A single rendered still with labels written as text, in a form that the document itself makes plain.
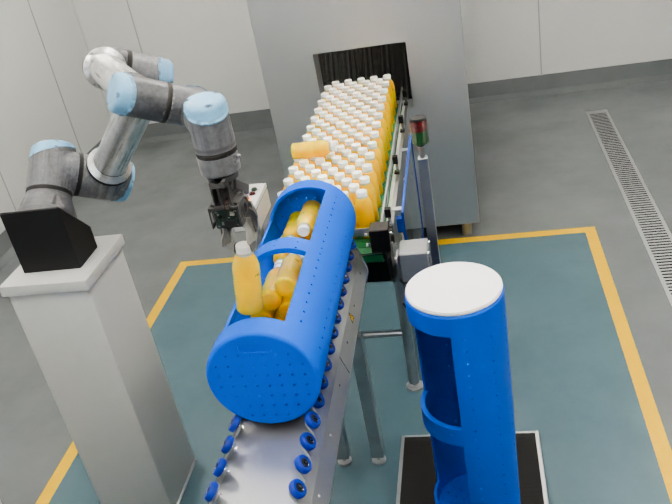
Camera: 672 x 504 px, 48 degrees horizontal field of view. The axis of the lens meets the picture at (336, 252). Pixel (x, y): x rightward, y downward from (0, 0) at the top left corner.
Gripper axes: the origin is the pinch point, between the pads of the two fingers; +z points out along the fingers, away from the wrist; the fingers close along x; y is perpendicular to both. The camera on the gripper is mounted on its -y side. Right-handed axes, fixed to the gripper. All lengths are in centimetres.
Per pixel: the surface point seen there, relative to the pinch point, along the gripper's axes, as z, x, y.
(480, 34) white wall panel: 90, 69, -499
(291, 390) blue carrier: 35.2, 7.1, 11.0
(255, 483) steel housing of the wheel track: 48, -1, 28
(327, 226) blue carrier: 22, 10, -49
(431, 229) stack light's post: 62, 37, -115
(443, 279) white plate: 37, 44, -38
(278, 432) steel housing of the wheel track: 48.2, 1.3, 11.5
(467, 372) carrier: 57, 49, -20
